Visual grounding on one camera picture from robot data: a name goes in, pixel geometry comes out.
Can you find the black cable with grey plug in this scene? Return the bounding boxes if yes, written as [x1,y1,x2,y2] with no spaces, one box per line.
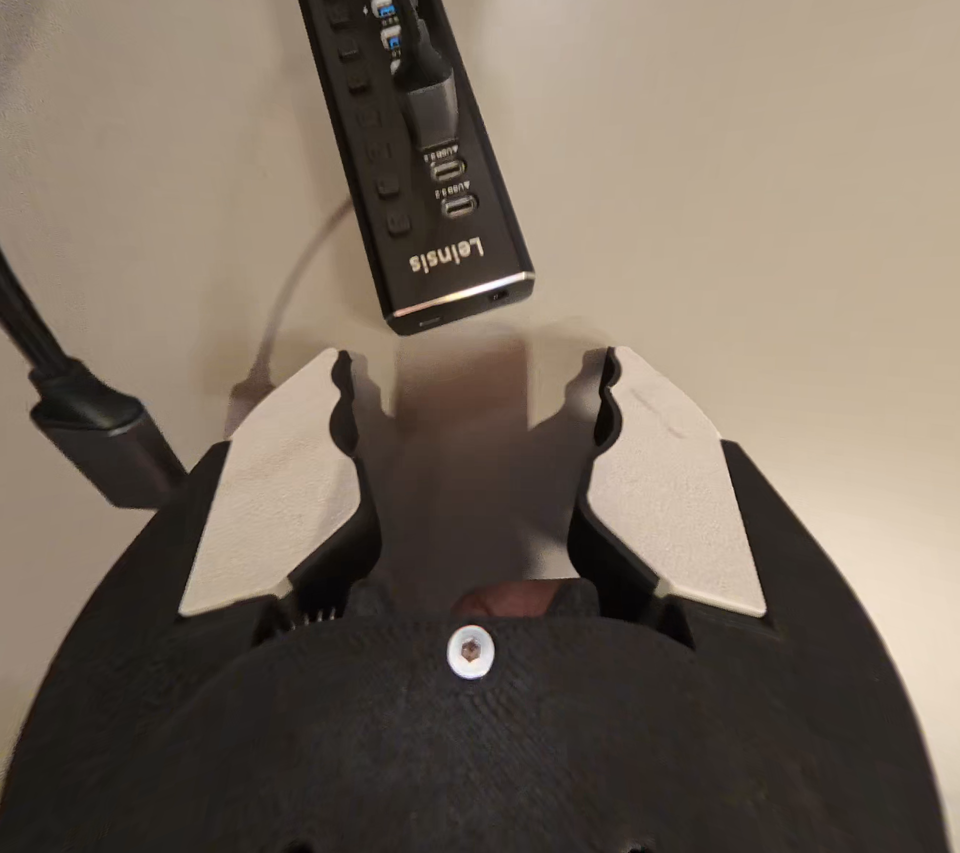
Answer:
[0,245,189,511]
[326,0,461,154]

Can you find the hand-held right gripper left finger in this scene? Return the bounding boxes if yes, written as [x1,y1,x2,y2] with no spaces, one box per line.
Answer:
[178,346,382,619]

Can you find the thin grey cable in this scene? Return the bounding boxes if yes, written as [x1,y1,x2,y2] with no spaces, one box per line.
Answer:
[223,196,358,442]

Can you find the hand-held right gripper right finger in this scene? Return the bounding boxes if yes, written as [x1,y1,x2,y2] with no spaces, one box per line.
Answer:
[567,346,767,619]

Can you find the black multi-port hub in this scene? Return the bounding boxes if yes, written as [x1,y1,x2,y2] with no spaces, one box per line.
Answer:
[276,0,538,337]

